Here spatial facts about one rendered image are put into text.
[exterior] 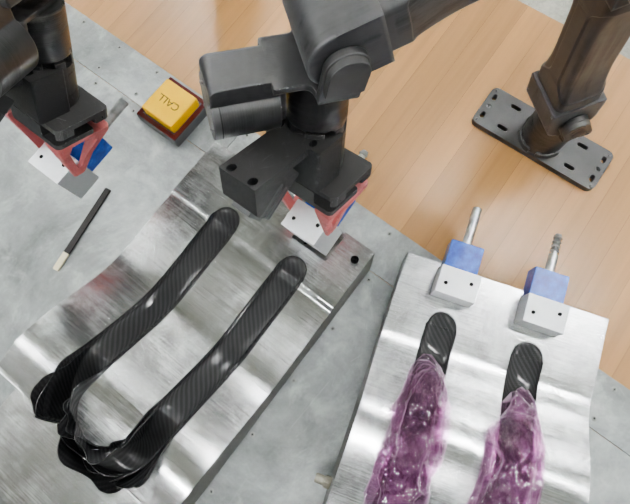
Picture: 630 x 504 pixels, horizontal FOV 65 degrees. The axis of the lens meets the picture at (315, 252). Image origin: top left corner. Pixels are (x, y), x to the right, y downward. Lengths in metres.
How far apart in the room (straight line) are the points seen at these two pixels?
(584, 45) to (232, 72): 0.34
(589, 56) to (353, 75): 0.29
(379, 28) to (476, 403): 0.43
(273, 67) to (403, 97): 0.43
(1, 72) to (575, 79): 0.55
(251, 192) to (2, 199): 0.54
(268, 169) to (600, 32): 0.33
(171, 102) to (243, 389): 0.44
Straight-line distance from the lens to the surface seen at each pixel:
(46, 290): 0.81
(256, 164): 0.44
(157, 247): 0.67
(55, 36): 0.55
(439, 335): 0.65
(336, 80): 0.38
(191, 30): 0.92
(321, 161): 0.46
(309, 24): 0.38
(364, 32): 0.37
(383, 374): 0.61
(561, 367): 0.69
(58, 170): 0.66
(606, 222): 0.82
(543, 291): 0.68
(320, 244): 0.58
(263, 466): 0.70
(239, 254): 0.63
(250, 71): 0.41
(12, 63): 0.51
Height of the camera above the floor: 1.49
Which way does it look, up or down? 75 degrees down
